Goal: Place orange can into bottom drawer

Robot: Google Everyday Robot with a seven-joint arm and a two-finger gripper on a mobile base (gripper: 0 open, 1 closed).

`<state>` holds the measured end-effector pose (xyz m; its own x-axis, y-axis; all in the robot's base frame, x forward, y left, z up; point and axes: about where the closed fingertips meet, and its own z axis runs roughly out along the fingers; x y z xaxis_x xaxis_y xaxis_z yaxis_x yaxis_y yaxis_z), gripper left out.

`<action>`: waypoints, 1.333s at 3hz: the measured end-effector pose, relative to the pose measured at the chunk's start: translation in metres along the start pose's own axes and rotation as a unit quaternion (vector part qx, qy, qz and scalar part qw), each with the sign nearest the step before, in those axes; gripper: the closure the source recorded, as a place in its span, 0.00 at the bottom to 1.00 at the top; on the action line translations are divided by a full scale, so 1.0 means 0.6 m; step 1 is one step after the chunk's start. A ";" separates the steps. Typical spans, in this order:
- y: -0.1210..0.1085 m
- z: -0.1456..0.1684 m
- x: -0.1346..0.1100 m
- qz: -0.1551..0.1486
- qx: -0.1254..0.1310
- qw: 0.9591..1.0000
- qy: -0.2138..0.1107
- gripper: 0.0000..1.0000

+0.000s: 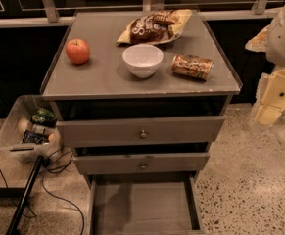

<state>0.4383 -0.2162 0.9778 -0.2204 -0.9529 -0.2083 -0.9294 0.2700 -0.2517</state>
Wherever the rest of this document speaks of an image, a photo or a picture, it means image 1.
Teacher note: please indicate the brown yellow chip bag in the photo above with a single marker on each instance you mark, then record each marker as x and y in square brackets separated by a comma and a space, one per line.
[158, 28]

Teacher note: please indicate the clear plastic bin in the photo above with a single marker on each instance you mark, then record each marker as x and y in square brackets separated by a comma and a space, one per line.
[19, 121]

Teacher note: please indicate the green snack bag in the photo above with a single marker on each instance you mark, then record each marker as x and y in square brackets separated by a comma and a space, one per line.
[44, 117]

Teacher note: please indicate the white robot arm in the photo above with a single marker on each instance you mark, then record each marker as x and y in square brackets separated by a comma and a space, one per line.
[275, 51]

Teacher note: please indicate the metal railing frame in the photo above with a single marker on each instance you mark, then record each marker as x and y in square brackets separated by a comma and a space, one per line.
[50, 4]

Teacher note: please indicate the dark blue snack packet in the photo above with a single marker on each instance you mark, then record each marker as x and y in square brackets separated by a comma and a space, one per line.
[31, 137]

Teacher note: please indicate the grey drawer cabinet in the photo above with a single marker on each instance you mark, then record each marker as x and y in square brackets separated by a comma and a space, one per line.
[104, 89]

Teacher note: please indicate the red apple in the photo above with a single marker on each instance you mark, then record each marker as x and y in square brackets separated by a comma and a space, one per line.
[78, 51]

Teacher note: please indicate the bottom grey drawer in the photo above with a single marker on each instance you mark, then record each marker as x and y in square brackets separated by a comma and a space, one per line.
[144, 204]

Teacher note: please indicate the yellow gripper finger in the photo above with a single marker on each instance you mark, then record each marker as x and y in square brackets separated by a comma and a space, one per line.
[267, 115]
[258, 43]

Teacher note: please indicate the grey drawer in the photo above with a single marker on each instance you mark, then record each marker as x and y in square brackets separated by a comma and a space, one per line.
[139, 131]
[120, 164]
[144, 204]

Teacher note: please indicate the top grey drawer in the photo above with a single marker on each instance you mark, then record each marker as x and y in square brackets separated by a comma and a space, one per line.
[139, 131]

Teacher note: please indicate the middle grey drawer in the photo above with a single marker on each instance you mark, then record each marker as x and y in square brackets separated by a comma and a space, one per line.
[120, 164]

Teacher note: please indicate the black pole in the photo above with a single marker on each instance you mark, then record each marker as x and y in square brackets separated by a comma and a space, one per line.
[13, 227]

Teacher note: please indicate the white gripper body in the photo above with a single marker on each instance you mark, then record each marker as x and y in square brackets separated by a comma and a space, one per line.
[284, 38]

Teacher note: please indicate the white bowl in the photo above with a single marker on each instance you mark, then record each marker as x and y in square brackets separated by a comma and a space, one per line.
[142, 60]

